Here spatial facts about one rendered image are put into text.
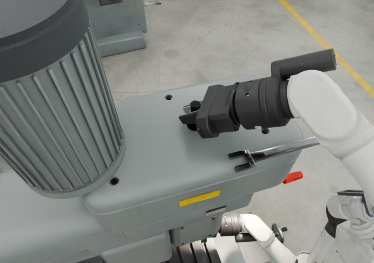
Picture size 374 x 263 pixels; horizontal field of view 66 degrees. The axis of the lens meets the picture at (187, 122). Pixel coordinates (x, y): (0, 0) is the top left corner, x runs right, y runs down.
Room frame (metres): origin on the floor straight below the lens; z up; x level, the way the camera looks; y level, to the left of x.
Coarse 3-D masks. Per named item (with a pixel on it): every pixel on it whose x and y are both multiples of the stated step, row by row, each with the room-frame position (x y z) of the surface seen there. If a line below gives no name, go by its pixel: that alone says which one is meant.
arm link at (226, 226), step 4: (228, 212) 0.43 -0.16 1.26; (224, 216) 0.40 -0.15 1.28; (228, 216) 0.40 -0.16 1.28; (224, 220) 0.39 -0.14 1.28; (228, 220) 0.39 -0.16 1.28; (224, 224) 0.37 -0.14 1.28; (228, 224) 0.37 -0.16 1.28; (220, 228) 0.36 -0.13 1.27; (224, 228) 0.36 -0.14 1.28; (228, 228) 0.36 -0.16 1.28; (220, 232) 0.35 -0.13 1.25; (224, 232) 0.35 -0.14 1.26; (228, 232) 0.35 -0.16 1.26; (212, 236) 0.34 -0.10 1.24; (220, 236) 0.34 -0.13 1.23; (200, 240) 0.33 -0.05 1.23; (204, 240) 0.32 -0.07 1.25
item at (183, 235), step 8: (216, 216) 0.30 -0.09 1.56; (192, 224) 0.27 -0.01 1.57; (200, 224) 0.28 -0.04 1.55; (208, 224) 0.29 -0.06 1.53; (216, 224) 0.30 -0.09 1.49; (176, 232) 0.27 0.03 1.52; (184, 232) 0.27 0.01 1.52; (192, 232) 0.28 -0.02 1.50; (200, 232) 0.28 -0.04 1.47; (208, 232) 0.29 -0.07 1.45; (216, 232) 0.31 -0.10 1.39; (176, 240) 0.27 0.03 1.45; (184, 240) 0.27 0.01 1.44; (192, 240) 0.28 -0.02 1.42
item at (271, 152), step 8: (312, 136) 0.34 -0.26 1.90; (288, 144) 0.32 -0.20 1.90; (296, 144) 0.32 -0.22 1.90; (304, 144) 0.32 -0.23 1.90; (312, 144) 0.32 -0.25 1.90; (240, 152) 0.30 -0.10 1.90; (248, 152) 0.30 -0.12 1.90; (256, 152) 0.30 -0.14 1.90; (264, 152) 0.30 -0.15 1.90; (272, 152) 0.30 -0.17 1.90; (280, 152) 0.30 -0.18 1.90; (288, 152) 0.30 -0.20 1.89; (248, 160) 0.28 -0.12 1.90; (256, 160) 0.28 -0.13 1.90; (240, 168) 0.27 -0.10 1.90; (248, 168) 0.27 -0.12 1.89
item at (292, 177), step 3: (300, 171) 0.36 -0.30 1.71; (288, 174) 0.36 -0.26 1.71; (291, 174) 0.36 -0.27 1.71; (294, 174) 0.36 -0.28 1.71; (297, 174) 0.36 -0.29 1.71; (300, 174) 0.36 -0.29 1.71; (288, 177) 0.35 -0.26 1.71; (291, 177) 0.35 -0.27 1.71; (294, 177) 0.35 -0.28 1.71; (297, 177) 0.35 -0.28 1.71; (300, 177) 0.35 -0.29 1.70; (285, 180) 0.34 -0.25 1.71; (288, 180) 0.34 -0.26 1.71; (291, 180) 0.34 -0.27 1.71; (294, 180) 0.34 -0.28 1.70; (285, 183) 0.34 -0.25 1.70
